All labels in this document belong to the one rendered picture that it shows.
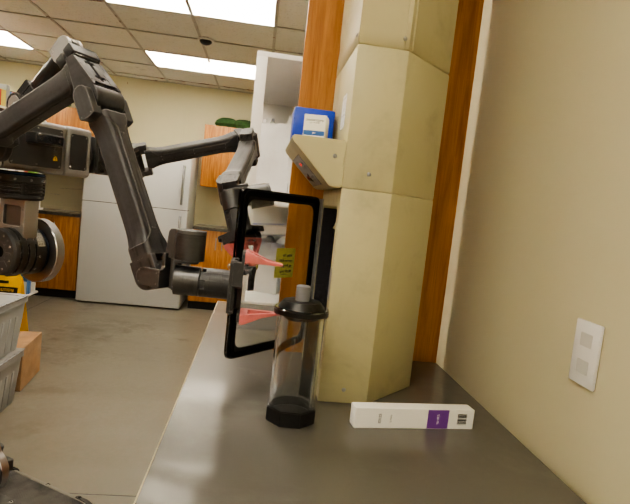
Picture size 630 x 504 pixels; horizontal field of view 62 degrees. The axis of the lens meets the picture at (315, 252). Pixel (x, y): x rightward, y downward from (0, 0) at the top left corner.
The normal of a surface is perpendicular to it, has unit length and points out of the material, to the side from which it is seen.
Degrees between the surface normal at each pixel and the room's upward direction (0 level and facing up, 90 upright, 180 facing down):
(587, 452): 90
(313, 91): 90
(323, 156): 90
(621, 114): 90
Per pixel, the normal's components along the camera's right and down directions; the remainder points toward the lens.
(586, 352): -0.99, -0.10
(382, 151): 0.11, 0.10
